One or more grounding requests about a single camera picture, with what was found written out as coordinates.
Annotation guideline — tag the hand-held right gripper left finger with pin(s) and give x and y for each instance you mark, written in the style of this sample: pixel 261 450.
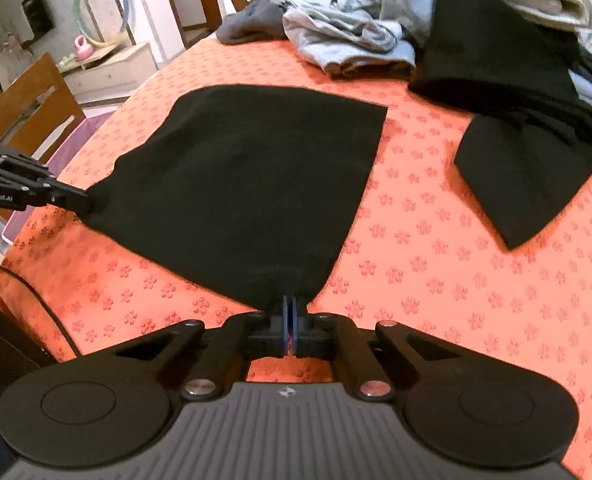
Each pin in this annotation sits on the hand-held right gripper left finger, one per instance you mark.
pixel 282 327

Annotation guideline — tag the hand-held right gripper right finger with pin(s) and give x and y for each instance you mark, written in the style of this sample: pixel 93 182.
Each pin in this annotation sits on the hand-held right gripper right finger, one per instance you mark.
pixel 296 327

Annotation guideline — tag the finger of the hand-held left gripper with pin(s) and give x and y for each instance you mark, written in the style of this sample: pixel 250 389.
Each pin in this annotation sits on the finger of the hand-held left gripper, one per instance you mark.
pixel 21 161
pixel 71 199

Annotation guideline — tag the pink kettlebell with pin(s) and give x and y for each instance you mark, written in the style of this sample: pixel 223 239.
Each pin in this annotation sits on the pink kettlebell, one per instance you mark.
pixel 83 50

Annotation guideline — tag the light wooden cabinet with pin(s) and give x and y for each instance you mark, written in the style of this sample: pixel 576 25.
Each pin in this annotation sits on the light wooden cabinet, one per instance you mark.
pixel 111 70

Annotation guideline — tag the orange floral tablecloth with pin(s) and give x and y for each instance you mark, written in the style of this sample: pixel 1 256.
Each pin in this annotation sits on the orange floral tablecloth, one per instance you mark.
pixel 451 285

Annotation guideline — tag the colourful hula hoop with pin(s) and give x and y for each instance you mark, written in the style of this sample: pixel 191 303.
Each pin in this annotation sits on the colourful hula hoop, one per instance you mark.
pixel 126 5

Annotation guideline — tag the dark grey cloth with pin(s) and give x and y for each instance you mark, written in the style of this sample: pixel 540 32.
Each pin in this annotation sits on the dark grey cloth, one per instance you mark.
pixel 253 22

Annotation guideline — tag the light grey crumpled garment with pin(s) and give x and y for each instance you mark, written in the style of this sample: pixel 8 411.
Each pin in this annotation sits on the light grey crumpled garment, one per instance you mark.
pixel 346 35

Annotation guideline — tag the black draped garment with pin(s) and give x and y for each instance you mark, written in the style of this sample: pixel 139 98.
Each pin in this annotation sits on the black draped garment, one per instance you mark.
pixel 516 125

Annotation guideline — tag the black wall television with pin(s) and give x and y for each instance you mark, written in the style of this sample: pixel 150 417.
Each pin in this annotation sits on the black wall television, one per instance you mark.
pixel 38 15

